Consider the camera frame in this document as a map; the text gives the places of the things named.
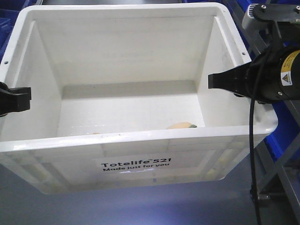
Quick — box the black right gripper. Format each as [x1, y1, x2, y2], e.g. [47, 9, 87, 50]
[208, 47, 300, 103]

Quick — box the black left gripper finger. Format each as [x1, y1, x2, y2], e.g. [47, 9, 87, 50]
[0, 82, 31, 117]

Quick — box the yellow plush ball toy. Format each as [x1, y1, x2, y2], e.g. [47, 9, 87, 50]
[166, 122, 197, 129]

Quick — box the white plastic tote box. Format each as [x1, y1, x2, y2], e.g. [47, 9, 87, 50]
[0, 1, 279, 195]

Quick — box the blue storage bin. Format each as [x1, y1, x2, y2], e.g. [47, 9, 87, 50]
[0, 9, 18, 59]
[264, 102, 300, 162]

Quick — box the blue storage bin left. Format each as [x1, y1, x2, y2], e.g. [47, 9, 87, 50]
[0, 9, 18, 59]

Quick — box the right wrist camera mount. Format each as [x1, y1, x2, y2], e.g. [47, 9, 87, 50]
[242, 2, 300, 48]

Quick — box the grey metal shelf frame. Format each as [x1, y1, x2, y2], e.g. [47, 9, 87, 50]
[222, 0, 300, 224]

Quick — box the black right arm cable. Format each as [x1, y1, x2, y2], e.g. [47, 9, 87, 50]
[248, 63, 263, 225]

